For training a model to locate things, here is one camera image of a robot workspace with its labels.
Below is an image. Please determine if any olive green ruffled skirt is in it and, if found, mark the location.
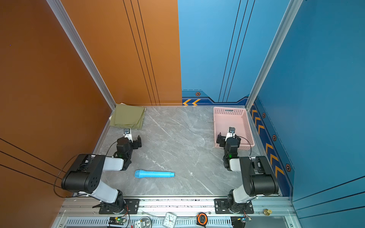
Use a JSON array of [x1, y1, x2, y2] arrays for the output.
[[110, 104, 146, 130]]

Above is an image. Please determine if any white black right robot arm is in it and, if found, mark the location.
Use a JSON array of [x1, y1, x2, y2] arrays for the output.
[[216, 130, 279, 213]]

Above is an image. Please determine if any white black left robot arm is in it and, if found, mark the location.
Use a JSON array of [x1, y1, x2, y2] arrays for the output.
[[61, 136, 142, 214]]

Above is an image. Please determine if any pink perforated plastic basket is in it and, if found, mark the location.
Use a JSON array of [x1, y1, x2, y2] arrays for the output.
[[213, 106, 255, 150]]

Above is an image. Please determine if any blue toy microphone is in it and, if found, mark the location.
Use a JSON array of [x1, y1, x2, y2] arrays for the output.
[[135, 170, 175, 179]]

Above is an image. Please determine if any green circuit board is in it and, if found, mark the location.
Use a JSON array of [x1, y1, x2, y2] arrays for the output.
[[107, 217, 128, 228]]

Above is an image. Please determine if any brass round knob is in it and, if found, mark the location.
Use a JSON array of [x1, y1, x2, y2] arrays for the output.
[[263, 209, 272, 216]]

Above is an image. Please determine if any right circuit board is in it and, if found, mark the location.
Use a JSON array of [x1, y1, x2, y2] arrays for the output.
[[231, 216, 252, 228]]

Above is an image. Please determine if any white power plug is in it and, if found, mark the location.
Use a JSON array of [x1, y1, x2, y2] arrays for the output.
[[134, 217, 152, 228]]

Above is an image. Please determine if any orange black tape measure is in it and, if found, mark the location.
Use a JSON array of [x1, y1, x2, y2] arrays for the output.
[[196, 212, 208, 228]]

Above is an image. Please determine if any small white clock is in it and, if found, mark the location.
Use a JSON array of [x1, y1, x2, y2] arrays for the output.
[[163, 212, 177, 228]]

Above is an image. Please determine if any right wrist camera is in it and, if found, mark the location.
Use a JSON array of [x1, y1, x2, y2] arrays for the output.
[[225, 127, 236, 140]]

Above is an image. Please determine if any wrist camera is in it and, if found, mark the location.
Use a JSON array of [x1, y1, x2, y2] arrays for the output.
[[225, 127, 236, 140], [123, 128, 133, 141]]

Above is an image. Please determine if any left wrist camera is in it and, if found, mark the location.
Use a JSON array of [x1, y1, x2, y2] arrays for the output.
[[123, 128, 133, 141]]

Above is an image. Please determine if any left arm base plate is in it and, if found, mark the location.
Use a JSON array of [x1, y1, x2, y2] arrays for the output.
[[99, 199, 140, 215]]

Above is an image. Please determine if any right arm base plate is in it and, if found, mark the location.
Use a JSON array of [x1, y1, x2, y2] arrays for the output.
[[214, 199, 254, 214]]

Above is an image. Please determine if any aluminium front rail frame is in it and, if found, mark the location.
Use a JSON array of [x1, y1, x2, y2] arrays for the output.
[[52, 196, 301, 228]]

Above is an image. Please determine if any aluminium corner post right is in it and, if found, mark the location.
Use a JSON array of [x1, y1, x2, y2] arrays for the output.
[[245, 0, 303, 111]]

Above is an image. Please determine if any aluminium corner post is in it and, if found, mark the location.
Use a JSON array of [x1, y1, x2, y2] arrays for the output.
[[47, 0, 116, 111], [245, 0, 303, 111]]

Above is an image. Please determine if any aluminium corner post left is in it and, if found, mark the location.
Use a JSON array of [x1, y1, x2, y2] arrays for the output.
[[47, 0, 116, 111]]

